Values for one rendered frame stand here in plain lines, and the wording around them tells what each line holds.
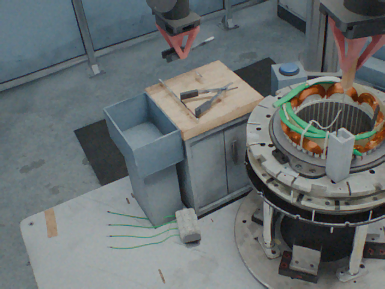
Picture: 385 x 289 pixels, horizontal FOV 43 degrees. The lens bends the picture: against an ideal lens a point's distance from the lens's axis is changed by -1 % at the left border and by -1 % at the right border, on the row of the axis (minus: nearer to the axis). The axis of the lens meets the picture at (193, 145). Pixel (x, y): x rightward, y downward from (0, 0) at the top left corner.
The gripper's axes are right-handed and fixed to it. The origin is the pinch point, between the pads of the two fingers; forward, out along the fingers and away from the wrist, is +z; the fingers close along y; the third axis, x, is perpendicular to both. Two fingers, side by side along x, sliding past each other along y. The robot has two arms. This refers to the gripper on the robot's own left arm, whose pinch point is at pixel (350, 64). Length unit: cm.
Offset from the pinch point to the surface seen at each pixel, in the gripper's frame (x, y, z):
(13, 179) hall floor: 143, -73, 145
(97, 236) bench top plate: 26, -39, 58
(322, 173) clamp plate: -1.4, -1.1, 20.6
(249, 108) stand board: 25.6, -2.4, 26.9
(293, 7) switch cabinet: 218, 119, 116
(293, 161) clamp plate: 3.1, -4.1, 21.1
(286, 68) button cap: 37.1, 12.1, 26.9
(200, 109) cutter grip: 25.0, -13.8, 24.0
